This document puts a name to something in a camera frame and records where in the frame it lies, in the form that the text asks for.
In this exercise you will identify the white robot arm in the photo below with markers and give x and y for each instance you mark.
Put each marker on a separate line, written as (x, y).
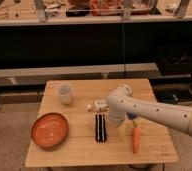
(121, 103)

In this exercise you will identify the translucent plastic cup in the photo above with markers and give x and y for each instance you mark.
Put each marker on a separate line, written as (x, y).
(65, 92)

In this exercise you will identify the white plastic bottle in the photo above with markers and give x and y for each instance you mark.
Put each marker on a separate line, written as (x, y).
(99, 106)

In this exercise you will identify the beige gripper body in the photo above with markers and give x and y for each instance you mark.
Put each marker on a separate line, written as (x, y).
(122, 129)

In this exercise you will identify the orange bowl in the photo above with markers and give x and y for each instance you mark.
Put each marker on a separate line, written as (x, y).
(49, 130)

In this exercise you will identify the orange carrot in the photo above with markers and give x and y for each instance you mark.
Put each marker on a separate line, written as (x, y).
(135, 138)

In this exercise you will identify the cluttered background shelf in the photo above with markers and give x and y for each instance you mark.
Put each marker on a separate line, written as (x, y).
(71, 12)

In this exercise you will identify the wooden table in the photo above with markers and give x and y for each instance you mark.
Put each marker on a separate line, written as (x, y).
(80, 147)

